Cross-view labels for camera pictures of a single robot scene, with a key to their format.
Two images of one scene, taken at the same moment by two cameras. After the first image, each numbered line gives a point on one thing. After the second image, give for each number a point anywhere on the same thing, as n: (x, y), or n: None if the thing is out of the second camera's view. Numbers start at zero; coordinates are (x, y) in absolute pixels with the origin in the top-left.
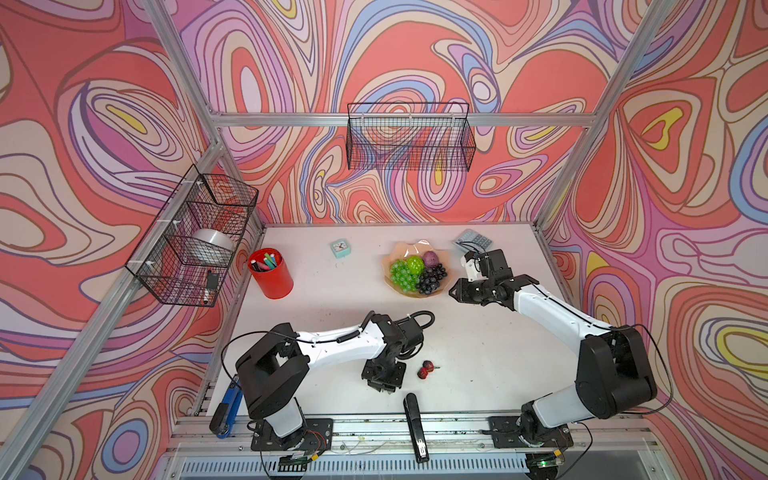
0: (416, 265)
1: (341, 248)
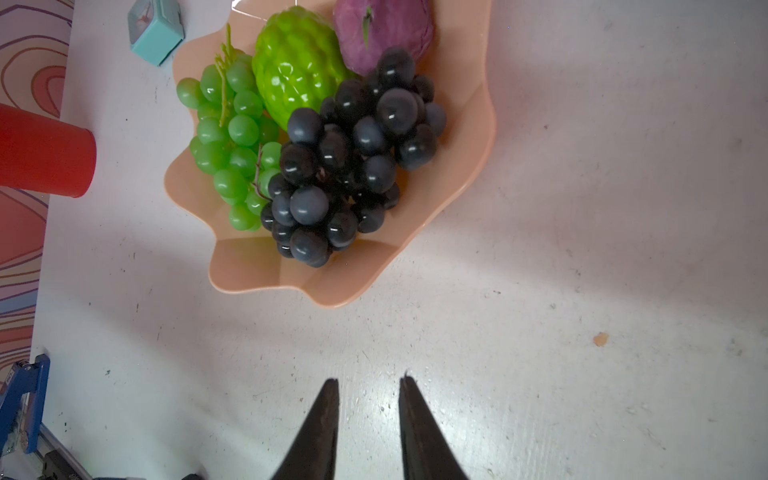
0: (297, 61)
1: (155, 29)
